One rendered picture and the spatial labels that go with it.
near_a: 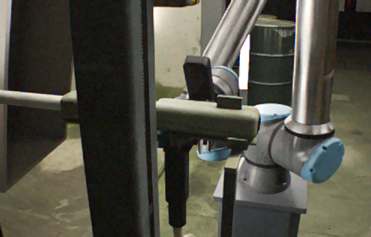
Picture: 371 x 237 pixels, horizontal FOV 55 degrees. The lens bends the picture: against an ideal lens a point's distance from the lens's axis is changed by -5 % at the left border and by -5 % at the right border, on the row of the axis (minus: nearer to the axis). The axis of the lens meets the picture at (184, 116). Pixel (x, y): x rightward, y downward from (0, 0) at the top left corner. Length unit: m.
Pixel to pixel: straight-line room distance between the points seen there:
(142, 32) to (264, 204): 0.97
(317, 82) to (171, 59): 2.56
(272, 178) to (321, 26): 0.53
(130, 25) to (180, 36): 3.12
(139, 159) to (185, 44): 3.10
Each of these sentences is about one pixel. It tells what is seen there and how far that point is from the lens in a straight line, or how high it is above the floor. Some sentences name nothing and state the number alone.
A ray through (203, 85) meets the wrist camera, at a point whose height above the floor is 1.13.
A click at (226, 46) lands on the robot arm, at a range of 0.99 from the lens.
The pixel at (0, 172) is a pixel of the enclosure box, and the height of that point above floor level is 0.56.
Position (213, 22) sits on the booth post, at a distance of 3.34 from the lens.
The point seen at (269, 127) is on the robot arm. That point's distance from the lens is 1.21.
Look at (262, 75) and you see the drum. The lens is 3.85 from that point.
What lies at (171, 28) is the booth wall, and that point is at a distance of 3.45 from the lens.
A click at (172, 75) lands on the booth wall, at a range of 3.53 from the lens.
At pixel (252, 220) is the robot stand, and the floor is 0.56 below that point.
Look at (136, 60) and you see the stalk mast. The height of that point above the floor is 1.25.
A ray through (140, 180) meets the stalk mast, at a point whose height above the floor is 1.14.
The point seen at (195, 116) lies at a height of 1.14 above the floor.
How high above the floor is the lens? 1.32
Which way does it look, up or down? 21 degrees down
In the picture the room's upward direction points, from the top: straight up
